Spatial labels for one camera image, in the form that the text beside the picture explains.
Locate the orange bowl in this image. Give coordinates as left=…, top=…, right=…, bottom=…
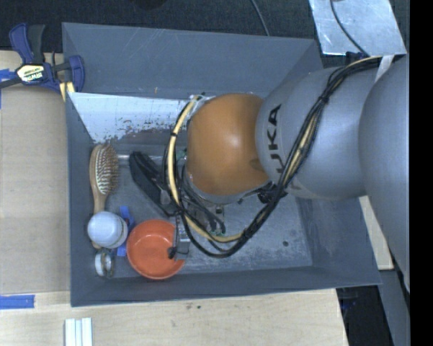
left=125, top=218, right=187, bottom=280

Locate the blue plastic piece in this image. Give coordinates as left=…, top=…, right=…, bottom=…
left=115, top=205, right=136, bottom=257

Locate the black stapler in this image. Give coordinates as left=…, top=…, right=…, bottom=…
left=128, top=151, right=178, bottom=216

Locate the white plastic bottle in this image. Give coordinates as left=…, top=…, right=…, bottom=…
left=86, top=210, right=129, bottom=249

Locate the small clear glass jar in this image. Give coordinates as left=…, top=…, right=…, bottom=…
left=94, top=249, right=116, bottom=278

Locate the wooden hairbrush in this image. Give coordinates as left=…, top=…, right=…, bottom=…
left=89, top=143, right=121, bottom=216

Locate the pale flat board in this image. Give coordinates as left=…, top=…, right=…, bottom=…
left=0, top=87, right=71, bottom=296

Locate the grey metal bin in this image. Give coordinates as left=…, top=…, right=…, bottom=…
left=61, top=22, right=383, bottom=308

